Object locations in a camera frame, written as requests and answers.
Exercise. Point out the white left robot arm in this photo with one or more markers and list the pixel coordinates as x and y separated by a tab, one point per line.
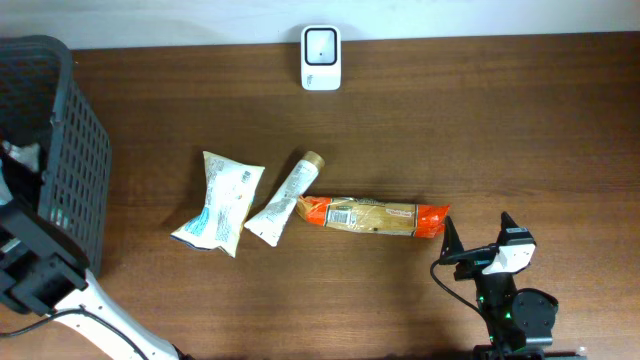
90	312

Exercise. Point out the white cream tube gold cap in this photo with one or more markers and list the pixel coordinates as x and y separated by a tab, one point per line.
269	223

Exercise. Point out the dark grey plastic basket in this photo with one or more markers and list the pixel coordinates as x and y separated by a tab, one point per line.
42	103

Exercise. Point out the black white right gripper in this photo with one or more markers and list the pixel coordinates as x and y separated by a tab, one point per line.
453	250

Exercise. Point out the white snack bag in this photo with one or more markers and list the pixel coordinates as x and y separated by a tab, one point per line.
230	191

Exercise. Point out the white barcode scanner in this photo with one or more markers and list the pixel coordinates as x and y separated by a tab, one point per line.
321	58

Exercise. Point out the orange spaghetti packet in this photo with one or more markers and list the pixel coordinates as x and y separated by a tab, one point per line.
361	215

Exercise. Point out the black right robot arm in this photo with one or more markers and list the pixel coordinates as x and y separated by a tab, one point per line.
519	321

